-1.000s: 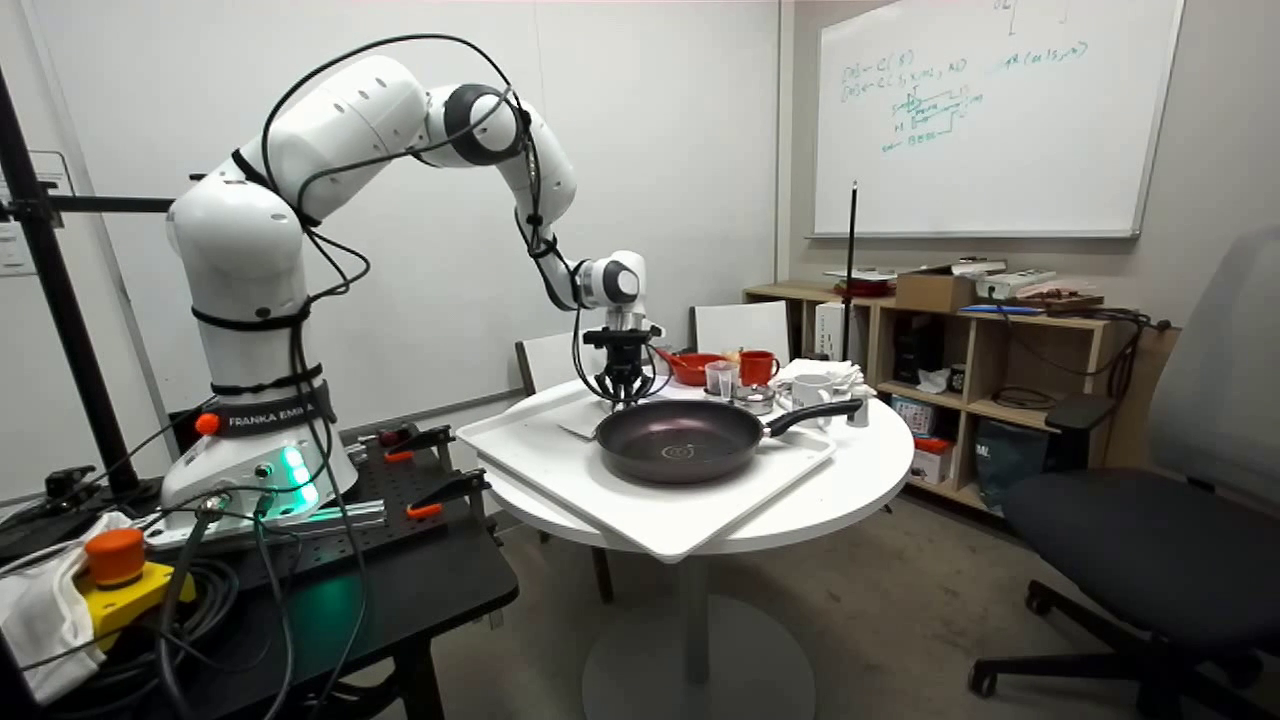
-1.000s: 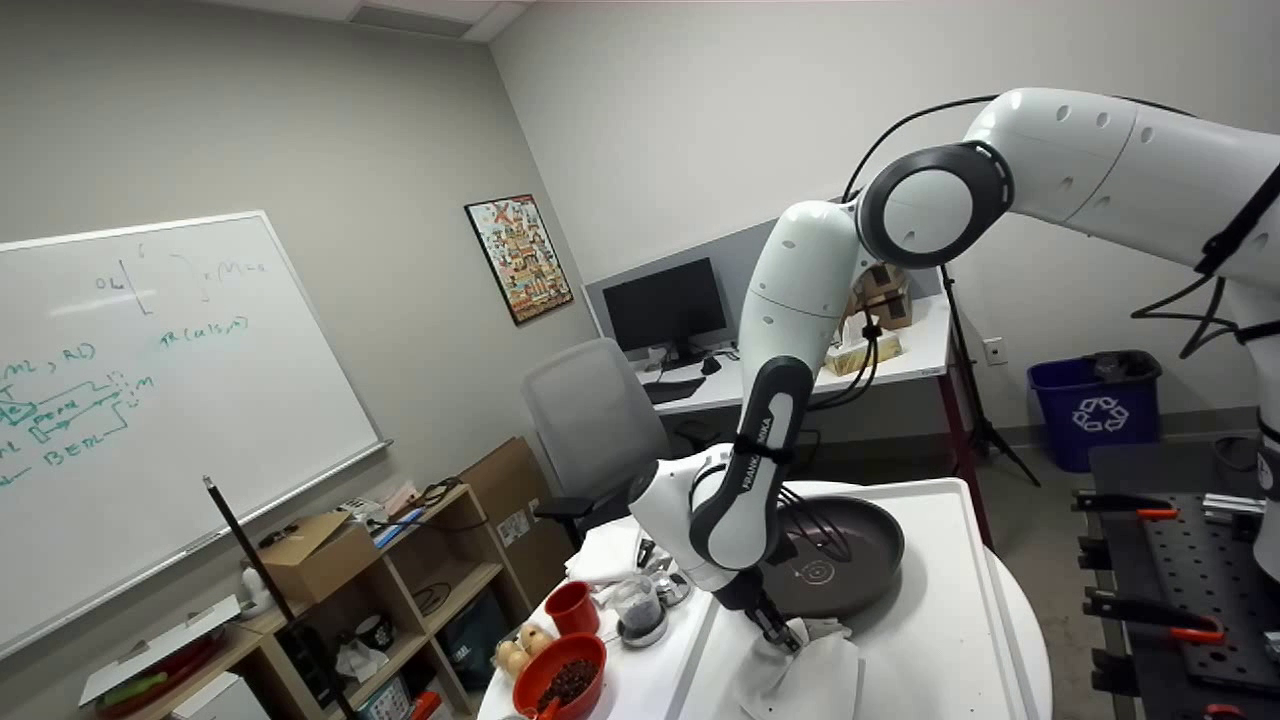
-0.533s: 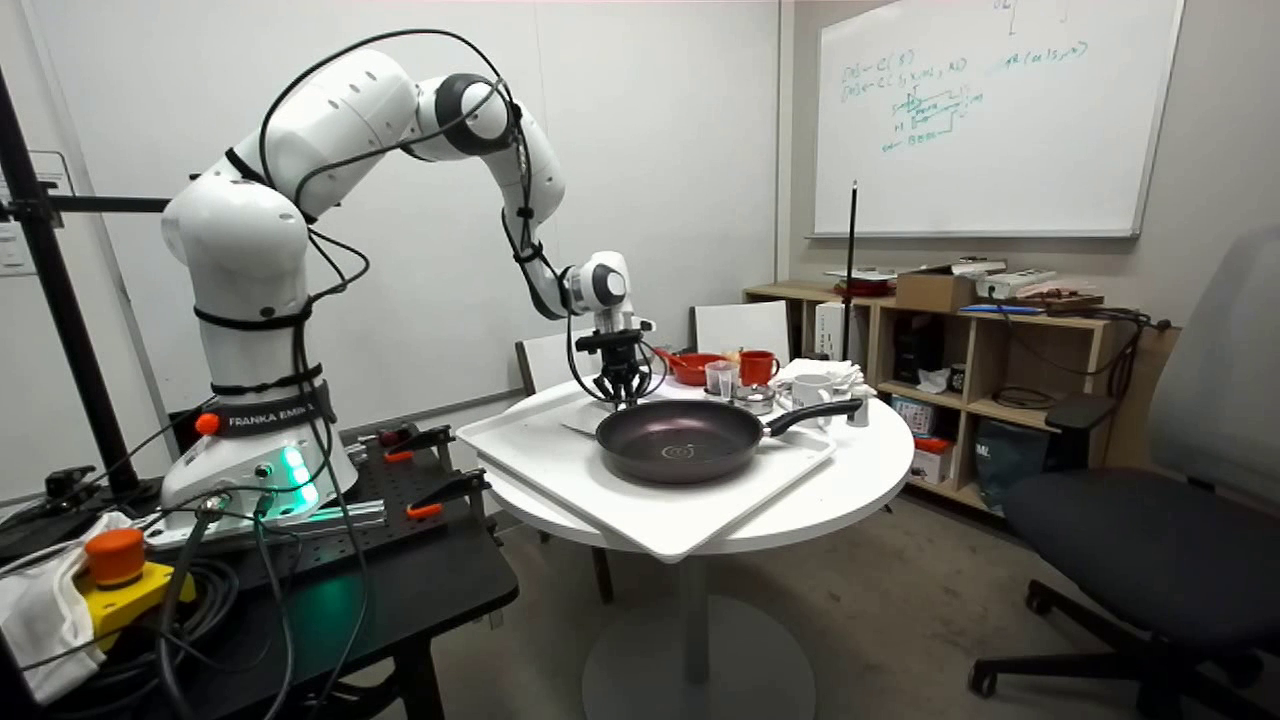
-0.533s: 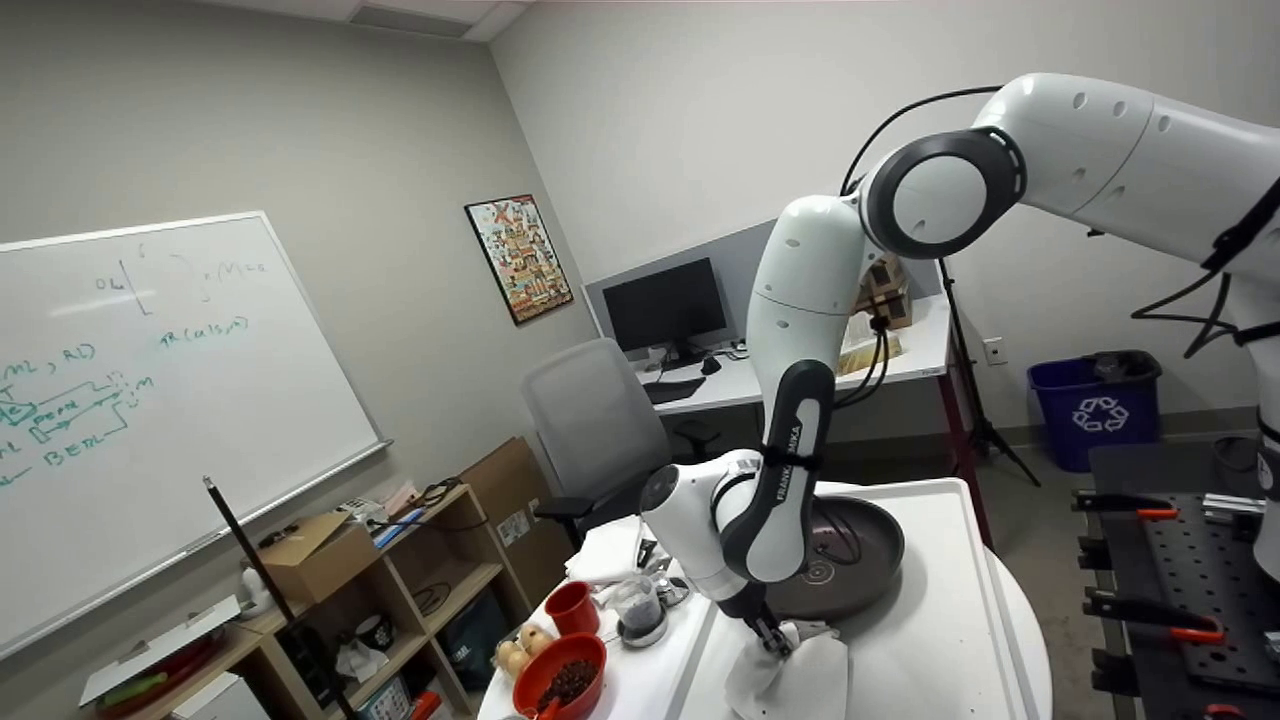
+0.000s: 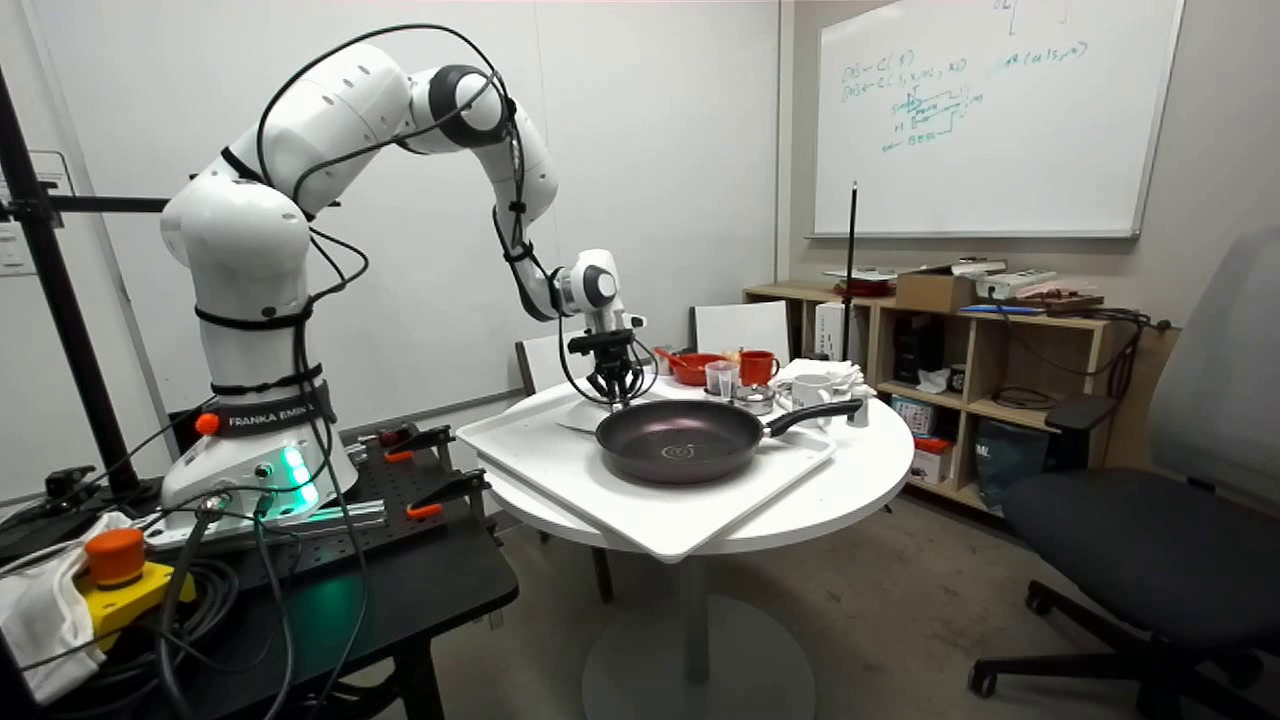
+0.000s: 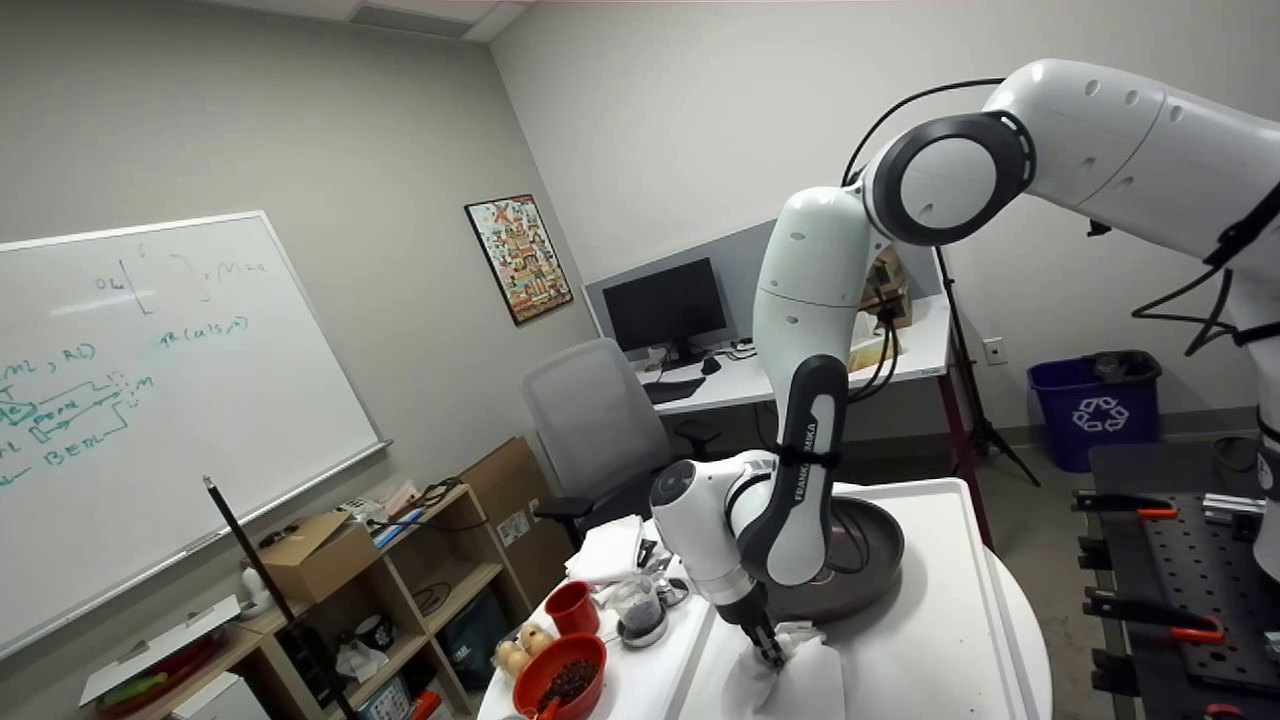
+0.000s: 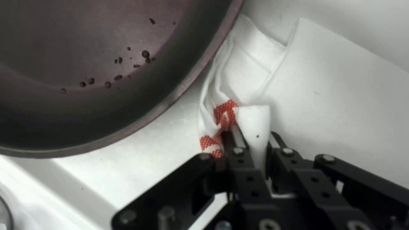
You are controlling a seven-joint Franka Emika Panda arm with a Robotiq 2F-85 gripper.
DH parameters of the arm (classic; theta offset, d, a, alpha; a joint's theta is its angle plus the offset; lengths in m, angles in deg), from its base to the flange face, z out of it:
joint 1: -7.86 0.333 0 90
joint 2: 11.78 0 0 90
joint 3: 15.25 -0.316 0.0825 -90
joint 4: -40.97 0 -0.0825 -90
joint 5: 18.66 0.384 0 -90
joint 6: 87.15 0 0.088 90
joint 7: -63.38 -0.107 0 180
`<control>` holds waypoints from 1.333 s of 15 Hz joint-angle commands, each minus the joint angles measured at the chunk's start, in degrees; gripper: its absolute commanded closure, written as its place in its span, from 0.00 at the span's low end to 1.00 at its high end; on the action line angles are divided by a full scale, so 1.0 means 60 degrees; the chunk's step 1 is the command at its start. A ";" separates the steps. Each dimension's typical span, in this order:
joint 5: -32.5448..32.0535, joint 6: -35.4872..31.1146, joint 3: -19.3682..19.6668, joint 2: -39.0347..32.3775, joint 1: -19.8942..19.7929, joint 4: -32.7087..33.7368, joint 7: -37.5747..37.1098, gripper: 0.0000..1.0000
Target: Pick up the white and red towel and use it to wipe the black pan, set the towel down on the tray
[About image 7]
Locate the black frying pan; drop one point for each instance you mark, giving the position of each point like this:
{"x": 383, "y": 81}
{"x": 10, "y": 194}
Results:
{"x": 84, "y": 64}

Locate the large white tray board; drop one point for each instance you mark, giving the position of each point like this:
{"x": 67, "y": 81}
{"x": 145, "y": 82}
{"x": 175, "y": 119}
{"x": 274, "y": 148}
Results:
{"x": 127, "y": 170}

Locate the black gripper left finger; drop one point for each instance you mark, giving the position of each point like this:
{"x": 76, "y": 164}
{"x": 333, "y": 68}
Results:
{"x": 242, "y": 179}

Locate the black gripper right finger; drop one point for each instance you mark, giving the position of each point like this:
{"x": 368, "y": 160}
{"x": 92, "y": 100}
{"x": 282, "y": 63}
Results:
{"x": 314, "y": 183}

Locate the white towel with red stripes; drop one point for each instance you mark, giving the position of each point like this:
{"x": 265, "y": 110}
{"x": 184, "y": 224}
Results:
{"x": 323, "y": 97}

